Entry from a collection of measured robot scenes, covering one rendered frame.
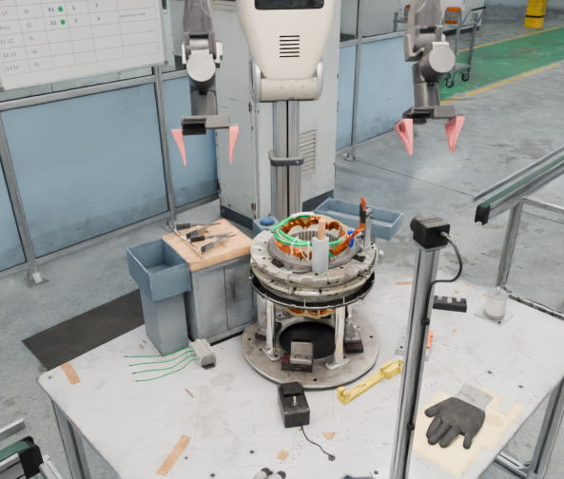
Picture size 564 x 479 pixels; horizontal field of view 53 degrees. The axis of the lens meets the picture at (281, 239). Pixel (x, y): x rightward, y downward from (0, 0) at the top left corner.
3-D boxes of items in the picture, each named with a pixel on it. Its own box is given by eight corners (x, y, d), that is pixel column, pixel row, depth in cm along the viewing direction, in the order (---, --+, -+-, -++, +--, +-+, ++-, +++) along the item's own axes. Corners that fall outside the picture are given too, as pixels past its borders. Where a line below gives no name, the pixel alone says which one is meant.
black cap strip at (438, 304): (466, 313, 173) (467, 307, 172) (417, 307, 176) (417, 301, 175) (465, 303, 177) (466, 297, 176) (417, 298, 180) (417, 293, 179)
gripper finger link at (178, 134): (207, 162, 118) (204, 118, 118) (173, 164, 117) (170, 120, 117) (208, 167, 125) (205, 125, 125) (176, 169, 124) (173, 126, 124)
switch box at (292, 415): (284, 429, 132) (284, 411, 130) (277, 399, 141) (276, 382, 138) (310, 425, 133) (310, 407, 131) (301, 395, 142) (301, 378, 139)
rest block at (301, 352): (292, 353, 150) (292, 337, 148) (312, 354, 150) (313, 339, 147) (289, 363, 147) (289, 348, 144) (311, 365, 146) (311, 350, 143)
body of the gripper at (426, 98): (456, 113, 124) (454, 80, 124) (411, 115, 123) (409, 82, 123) (444, 120, 131) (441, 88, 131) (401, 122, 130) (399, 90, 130)
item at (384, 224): (395, 292, 184) (402, 213, 170) (383, 309, 175) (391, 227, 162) (325, 273, 194) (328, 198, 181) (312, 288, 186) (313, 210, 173)
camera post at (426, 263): (388, 479, 120) (416, 241, 93) (400, 474, 121) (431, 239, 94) (395, 489, 117) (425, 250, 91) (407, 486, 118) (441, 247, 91)
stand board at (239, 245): (191, 272, 145) (190, 264, 144) (162, 243, 159) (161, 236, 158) (257, 251, 155) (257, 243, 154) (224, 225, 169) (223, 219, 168)
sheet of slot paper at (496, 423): (462, 485, 118) (463, 483, 118) (389, 435, 130) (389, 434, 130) (527, 410, 137) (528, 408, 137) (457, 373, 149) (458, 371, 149)
